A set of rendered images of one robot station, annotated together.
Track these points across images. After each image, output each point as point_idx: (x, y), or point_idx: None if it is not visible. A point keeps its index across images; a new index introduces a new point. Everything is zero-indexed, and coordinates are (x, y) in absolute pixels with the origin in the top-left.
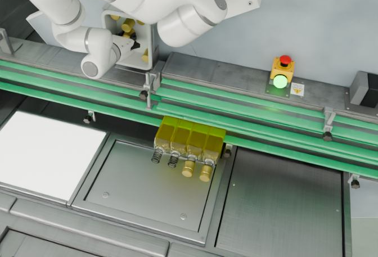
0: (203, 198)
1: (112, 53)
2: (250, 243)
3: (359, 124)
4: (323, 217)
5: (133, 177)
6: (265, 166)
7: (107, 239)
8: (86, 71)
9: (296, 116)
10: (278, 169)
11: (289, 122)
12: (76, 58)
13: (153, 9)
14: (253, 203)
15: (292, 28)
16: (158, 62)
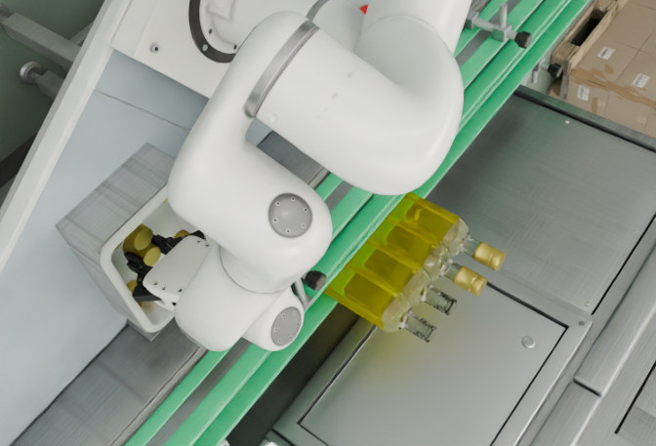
0: (500, 298)
1: None
2: (595, 259)
3: None
4: (574, 143)
5: (410, 411)
6: (453, 183)
7: None
8: (284, 338)
9: (459, 63)
10: (465, 167)
11: (471, 77)
12: (68, 425)
13: (454, 49)
14: (521, 227)
15: None
16: None
